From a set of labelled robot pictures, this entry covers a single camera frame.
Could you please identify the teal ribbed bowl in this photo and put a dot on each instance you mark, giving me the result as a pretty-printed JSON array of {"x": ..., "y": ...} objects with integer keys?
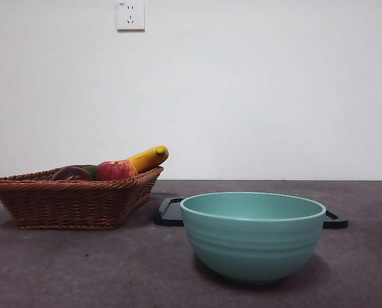
[{"x": 251, "y": 250}]

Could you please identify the dark purple plum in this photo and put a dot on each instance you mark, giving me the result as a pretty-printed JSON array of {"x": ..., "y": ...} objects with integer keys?
[{"x": 72, "y": 174}]

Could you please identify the yellow banana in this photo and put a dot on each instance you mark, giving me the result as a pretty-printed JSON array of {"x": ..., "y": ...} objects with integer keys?
[{"x": 149, "y": 158}]

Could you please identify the black rectangular tray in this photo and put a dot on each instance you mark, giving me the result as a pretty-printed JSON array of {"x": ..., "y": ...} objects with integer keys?
[{"x": 168, "y": 220}]

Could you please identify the red yellow apple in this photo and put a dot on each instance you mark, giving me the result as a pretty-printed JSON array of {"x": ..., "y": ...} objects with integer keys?
[{"x": 113, "y": 170}]

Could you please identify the green avocado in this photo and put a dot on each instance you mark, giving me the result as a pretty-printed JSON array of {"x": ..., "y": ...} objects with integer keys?
[{"x": 91, "y": 171}]

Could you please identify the brown wicker basket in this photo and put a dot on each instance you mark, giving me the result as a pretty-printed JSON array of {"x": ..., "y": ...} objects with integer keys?
[{"x": 68, "y": 205}]

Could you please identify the white wall socket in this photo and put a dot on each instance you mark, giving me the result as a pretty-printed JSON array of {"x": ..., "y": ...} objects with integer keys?
[{"x": 130, "y": 16}]

